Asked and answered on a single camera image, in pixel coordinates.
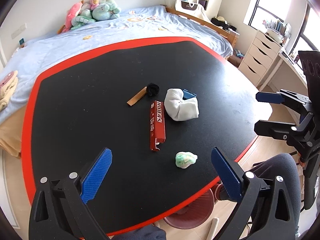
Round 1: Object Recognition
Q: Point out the blue paper scrap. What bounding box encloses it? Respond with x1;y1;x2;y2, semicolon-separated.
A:
182;89;197;100

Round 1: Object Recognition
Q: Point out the white cloth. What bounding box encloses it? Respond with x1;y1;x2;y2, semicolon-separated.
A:
164;88;199;121

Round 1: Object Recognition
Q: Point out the small black fuzzy ball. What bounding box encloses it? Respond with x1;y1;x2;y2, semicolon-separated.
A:
146;83;159;98

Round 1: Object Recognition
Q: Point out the pink trash bin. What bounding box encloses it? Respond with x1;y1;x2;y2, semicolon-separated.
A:
163;190;215;230

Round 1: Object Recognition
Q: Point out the white drawer cabinet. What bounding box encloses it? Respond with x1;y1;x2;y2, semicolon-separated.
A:
239;30;281;87

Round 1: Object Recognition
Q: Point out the person's right leg dark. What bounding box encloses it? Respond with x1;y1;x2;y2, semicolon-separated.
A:
217;152;302;240

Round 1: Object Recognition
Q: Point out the white tote bag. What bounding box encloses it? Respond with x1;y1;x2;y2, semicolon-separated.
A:
175;0;203;19

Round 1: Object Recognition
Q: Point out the bed with blue sheet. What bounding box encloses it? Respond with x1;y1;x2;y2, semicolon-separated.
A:
1;5;233;157

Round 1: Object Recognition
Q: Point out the striped green plush toy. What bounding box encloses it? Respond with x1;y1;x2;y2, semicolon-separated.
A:
71;9;96;30

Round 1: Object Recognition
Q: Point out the pink plush toy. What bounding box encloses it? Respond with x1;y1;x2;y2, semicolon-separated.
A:
61;2;83;33

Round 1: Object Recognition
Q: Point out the white chair frame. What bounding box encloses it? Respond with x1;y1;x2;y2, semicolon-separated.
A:
206;217;219;240

